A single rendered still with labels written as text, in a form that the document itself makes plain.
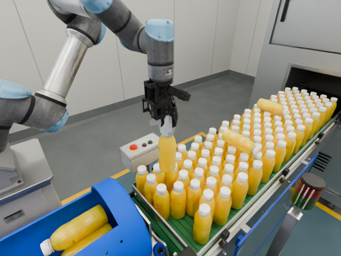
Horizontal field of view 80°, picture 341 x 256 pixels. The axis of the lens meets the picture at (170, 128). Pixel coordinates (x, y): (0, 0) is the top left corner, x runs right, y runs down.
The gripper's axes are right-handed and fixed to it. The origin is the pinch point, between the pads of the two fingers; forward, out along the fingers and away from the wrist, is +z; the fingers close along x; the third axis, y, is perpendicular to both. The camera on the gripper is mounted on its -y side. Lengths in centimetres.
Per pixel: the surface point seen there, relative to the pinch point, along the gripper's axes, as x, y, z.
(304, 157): 28, -84, 41
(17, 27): -267, 6, -11
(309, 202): 44.2, -18.0, 10.7
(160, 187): 3.5, 6.3, 22.0
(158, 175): -4.8, 1.4, 25.2
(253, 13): -213, -413, -13
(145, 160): -17.7, -0.6, 26.7
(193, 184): 10.4, -4.6, 22.0
